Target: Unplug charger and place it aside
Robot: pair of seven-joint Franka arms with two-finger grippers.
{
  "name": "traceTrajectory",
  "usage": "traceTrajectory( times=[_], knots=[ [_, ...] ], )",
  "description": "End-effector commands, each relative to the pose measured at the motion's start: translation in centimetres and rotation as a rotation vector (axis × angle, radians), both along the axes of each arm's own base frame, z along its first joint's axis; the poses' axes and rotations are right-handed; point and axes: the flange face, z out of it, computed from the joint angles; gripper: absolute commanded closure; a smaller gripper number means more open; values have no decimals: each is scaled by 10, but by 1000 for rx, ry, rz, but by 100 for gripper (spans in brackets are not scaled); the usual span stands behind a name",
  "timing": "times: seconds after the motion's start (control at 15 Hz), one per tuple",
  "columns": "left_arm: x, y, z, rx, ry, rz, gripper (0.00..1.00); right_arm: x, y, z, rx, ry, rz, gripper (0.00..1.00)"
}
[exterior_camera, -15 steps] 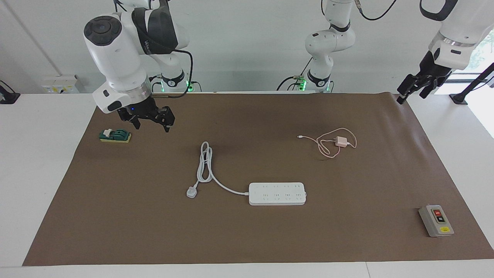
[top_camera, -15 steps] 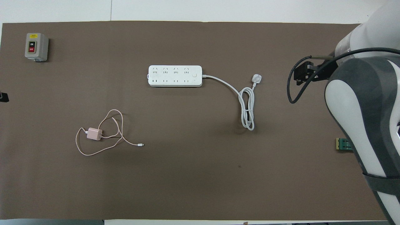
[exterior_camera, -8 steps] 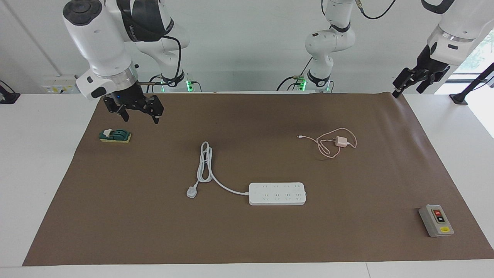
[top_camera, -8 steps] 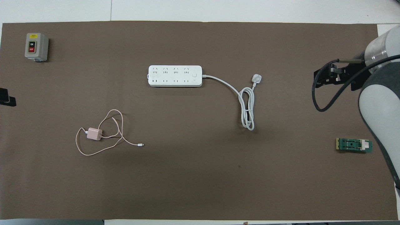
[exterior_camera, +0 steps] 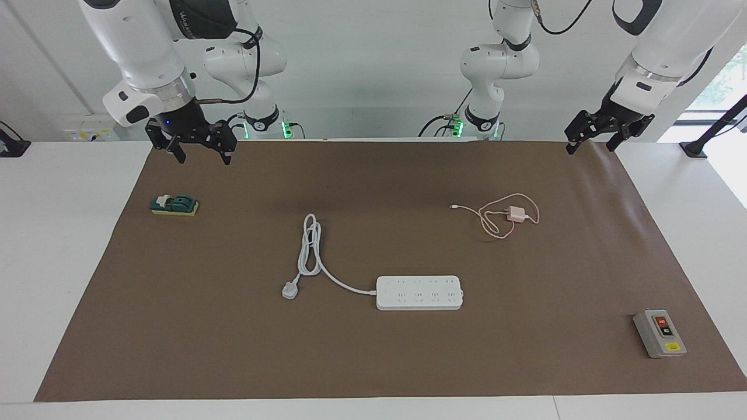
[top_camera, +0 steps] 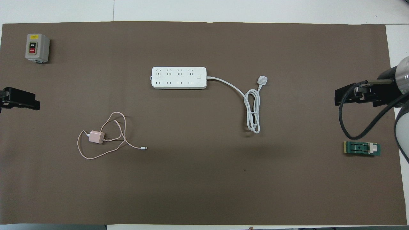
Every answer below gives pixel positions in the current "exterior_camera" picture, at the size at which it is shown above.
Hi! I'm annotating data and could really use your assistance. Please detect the pink charging cable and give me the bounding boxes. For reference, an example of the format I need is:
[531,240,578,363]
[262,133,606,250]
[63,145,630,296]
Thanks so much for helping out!
[449,192,541,240]

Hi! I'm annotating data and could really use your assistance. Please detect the white power strip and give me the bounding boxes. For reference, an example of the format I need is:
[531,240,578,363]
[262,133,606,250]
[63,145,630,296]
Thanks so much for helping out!
[376,275,465,311]

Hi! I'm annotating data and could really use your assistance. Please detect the black slanted stand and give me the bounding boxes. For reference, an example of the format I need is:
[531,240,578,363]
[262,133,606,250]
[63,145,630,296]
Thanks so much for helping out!
[680,94,747,159]

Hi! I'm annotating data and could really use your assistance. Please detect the black desk clamp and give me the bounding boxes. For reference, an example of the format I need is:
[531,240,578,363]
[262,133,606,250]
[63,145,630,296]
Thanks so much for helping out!
[0,121,32,158]

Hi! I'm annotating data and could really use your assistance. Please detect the brown table mat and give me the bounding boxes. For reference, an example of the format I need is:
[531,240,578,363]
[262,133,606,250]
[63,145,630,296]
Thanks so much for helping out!
[34,139,747,403]

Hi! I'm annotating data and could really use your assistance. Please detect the green knife switch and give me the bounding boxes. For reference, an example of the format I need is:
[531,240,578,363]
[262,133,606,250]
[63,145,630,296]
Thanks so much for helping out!
[149,194,200,217]

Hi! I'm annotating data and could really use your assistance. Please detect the white wall outlet box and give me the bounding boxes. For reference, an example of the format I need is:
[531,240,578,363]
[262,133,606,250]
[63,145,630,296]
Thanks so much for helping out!
[63,113,120,142]

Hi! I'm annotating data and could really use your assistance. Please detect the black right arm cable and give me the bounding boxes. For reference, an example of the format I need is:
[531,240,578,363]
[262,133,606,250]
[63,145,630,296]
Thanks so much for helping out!
[194,26,263,106]

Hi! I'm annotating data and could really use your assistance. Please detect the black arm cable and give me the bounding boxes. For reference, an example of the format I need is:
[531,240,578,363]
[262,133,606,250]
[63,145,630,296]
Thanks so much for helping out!
[530,0,593,36]
[194,26,263,106]

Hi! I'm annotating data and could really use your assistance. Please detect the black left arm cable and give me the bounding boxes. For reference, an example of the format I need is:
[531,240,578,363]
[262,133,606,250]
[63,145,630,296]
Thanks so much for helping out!
[530,0,593,36]

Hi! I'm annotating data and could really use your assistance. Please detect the white power cord with plug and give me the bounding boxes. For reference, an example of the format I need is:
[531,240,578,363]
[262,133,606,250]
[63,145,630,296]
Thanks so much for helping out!
[282,213,379,300]

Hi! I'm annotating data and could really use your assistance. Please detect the grey on-off switch box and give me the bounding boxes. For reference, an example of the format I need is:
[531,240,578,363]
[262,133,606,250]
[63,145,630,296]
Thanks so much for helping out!
[633,309,687,359]

